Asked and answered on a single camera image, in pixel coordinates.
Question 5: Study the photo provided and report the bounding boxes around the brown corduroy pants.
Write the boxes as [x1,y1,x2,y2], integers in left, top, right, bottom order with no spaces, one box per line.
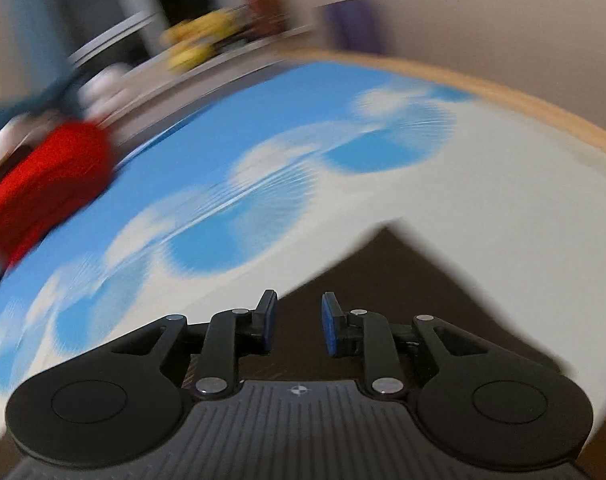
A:
[239,226,567,382]

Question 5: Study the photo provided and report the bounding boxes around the red folded sweater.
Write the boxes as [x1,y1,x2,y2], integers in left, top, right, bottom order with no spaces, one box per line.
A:
[0,120,115,269]

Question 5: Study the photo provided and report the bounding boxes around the blue white patterned bedsheet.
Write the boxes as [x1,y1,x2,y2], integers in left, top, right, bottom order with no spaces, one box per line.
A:
[0,62,606,437]

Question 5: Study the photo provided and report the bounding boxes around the white plush toy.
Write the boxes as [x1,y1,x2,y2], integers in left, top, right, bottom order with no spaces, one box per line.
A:
[78,63,134,122]

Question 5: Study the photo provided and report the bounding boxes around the teal shark plush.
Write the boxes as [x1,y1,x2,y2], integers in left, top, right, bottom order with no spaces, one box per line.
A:
[0,70,82,129]

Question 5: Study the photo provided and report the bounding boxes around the yellow plush toys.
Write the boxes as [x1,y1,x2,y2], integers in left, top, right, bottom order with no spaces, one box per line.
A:
[161,9,243,73]

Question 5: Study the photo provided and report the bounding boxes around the grey window bench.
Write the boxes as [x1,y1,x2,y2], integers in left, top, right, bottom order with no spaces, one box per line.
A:
[103,25,316,155]

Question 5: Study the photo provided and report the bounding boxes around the blue curtain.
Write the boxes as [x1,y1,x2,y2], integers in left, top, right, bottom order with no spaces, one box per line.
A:
[8,0,71,88]

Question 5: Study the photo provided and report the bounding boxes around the dark red bag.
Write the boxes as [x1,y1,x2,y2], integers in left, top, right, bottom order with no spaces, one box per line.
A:
[245,0,288,37]

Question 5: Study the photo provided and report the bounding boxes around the purple bin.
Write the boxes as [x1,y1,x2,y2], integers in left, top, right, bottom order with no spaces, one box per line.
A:
[318,0,388,55]

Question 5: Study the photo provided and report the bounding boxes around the wooden bed frame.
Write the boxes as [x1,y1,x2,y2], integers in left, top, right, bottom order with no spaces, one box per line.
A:
[282,48,606,479]

